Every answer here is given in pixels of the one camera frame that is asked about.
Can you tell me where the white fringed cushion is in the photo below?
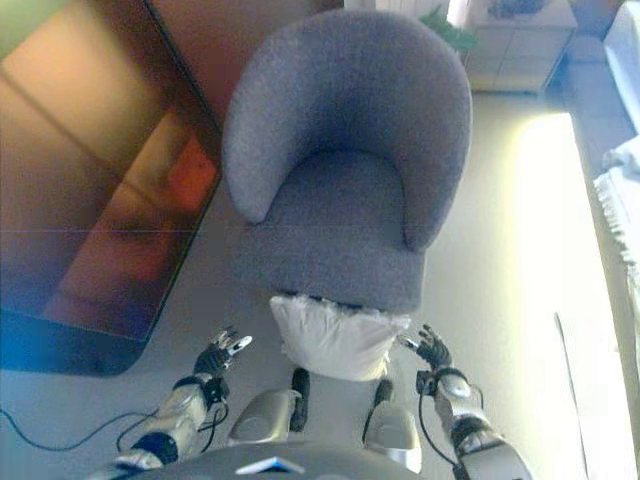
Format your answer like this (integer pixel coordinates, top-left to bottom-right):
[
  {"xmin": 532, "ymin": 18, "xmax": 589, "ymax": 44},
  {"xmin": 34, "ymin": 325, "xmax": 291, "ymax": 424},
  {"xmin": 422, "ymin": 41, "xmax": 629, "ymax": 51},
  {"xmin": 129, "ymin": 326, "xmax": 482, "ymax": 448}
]
[{"xmin": 269, "ymin": 294, "xmax": 413, "ymax": 384}]

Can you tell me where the grey robot torso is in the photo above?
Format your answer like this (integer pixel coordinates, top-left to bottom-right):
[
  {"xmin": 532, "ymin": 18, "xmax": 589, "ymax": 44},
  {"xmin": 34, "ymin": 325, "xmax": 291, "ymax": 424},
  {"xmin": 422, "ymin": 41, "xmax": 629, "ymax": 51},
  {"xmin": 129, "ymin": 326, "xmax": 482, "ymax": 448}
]
[{"xmin": 97, "ymin": 438, "xmax": 426, "ymax": 480}]

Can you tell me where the grey fabric armchair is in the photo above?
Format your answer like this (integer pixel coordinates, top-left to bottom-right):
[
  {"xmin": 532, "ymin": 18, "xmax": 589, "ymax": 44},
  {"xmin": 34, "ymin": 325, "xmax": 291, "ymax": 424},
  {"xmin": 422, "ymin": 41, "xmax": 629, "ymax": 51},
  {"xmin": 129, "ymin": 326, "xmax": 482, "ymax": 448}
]
[{"xmin": 221, "ymin": 9, "xmax": 474, "ymax": 314}]

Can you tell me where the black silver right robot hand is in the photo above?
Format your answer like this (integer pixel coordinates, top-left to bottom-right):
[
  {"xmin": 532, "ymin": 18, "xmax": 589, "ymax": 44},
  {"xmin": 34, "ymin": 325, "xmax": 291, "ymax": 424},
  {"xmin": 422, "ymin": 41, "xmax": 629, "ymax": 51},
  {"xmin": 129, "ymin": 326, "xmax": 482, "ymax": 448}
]
[{"xmin": 399, "ymin": 323, "xmax": 454, "ymax": 374}]

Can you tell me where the silver left robot leg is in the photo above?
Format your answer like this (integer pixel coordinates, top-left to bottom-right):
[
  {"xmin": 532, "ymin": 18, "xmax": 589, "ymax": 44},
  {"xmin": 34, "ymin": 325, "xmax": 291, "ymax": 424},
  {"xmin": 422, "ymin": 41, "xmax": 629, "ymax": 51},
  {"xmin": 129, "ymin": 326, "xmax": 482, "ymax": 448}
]
[{"xmin": 227, "ymin": 368, "xmax": 312, "ymax": 449}]

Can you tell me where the white fringed bed blanket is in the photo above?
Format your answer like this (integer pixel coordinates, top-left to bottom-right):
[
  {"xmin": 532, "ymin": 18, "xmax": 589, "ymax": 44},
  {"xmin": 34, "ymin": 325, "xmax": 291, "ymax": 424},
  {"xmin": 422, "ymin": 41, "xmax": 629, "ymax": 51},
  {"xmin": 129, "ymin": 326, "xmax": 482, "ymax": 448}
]
[{"xmin": 591, "ymin": 0, "xmax": 640, "ymax": 306}]

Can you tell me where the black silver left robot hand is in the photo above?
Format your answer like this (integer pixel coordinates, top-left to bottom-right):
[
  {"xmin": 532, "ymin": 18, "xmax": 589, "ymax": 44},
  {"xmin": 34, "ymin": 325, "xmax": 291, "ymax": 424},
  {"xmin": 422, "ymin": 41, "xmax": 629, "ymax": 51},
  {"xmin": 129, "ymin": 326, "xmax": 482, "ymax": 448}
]
[{"xmin": 192, "ymin": 326, "xmax": 254, "ymax": 380}]

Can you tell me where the black floor cable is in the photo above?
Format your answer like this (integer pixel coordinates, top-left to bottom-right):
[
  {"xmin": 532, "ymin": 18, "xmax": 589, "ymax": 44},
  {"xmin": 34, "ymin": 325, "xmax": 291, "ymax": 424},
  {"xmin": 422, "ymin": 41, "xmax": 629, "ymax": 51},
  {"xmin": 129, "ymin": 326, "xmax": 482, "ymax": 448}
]
[{"xmin": 0, "ymin": 407, "xmax": 162, "ymax": 452}]

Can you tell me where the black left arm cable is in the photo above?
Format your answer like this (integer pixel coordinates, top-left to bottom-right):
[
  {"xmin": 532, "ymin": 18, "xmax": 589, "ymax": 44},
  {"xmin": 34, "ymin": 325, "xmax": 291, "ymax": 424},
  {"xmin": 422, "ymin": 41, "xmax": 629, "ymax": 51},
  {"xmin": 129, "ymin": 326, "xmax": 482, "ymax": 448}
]
[{"xmin": 116, "ymin": 392, "xmax": 232, "ymax": 452}]

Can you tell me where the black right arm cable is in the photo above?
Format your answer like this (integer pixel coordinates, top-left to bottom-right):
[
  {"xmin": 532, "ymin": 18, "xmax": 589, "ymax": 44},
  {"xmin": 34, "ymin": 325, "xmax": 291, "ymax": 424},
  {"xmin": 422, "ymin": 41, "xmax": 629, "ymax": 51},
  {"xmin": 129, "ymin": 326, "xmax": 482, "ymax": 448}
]
[{"xmin": 416, "ymin": 372, "xmax": 464, "ymax": 479}]

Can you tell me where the green potted plant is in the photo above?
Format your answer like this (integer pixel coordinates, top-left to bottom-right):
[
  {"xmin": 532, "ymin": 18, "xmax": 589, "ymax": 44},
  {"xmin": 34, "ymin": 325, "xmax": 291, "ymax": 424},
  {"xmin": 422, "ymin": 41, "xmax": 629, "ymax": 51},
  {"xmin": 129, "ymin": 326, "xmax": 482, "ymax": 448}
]
[{"xmin": 418, "ymin": 5, "xmax": 479, "ymax": 55}]

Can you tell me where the white drawer cabinet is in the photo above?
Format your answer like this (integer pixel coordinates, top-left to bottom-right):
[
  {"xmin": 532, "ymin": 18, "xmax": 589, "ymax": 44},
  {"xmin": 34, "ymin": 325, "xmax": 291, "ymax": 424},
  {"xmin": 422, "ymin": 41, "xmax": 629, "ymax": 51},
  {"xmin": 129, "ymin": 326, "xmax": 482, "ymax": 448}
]
[{"xmin": 459, "ymin": 0, "xmax": 579, "ymax": 95}]

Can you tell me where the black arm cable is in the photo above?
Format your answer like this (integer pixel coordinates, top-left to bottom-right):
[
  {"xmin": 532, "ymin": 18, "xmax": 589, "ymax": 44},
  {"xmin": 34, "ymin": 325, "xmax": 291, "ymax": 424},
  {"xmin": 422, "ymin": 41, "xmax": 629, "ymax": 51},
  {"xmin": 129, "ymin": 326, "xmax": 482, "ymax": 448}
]
[
  {"xmin": 416, "ymin": 372, "xmax": 464, "ymax": 479},
  {"xmin": 116, "ymin": 392, "xmax": 232, "ymax": 452}
]

